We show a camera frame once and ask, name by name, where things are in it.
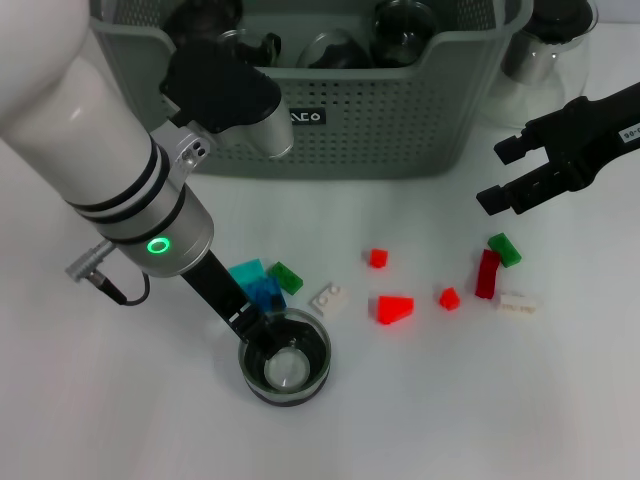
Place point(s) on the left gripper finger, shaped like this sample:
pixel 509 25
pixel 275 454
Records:
pixel 246 334
pixel 270 337

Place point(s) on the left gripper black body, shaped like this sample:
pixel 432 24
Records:
pixel 220 290

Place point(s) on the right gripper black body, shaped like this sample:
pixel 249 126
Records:
pixel 595 135

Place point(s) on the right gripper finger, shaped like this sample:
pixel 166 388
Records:
pixel 497 201
pixel 511 149

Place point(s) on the grey-green perforated storage bin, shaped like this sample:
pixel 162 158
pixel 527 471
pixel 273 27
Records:
pixel 375 140

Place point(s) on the cyan translucent toy brick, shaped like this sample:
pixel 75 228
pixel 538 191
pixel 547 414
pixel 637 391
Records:
pixel 247 271

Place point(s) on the blue translucent toy brick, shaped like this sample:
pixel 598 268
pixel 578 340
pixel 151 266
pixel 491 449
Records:
pixel 270 295

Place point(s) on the green toy brick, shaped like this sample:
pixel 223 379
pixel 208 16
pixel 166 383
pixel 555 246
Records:
pixel 505 250
pixel 287 277

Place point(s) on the glass carafe with black lid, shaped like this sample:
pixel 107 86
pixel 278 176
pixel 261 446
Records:
pixel 540 100

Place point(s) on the dark red long toy brick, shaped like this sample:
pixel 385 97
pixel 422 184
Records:
pixel 487 277

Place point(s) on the long white toy brick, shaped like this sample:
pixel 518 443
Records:
pixel 520 304

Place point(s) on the small red toy brick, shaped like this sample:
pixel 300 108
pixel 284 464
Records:
pixel 378 258
pixel 450 299

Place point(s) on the red wedge toy brick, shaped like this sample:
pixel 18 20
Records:
pixel 395 309

